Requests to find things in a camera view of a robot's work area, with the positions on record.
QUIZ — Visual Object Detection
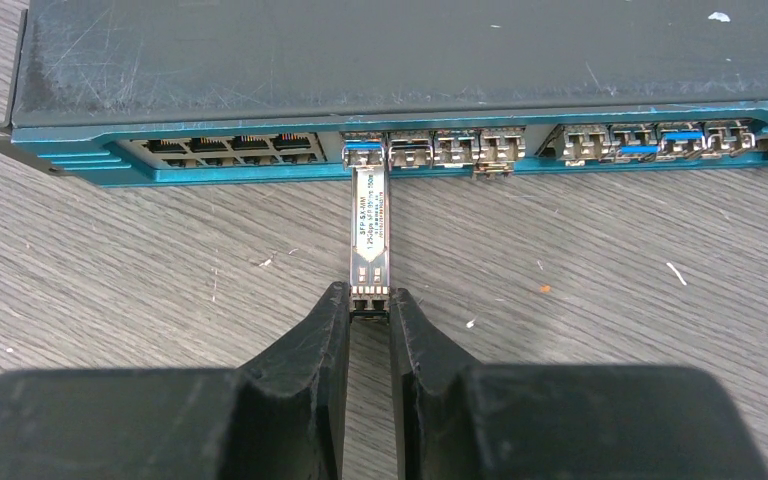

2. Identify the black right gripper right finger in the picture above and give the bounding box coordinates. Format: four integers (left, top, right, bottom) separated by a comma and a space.
389, 289, 768, 479

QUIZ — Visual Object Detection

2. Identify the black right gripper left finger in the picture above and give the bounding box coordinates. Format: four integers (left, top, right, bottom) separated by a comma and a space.
0, 282, 350, 479

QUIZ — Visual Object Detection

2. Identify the silver SFP module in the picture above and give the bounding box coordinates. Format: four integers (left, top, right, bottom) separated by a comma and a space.
349, 164, 391, 323

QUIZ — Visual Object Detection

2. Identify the dark grey network switch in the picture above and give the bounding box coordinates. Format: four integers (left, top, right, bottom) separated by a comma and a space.
0, 1, 768, 187

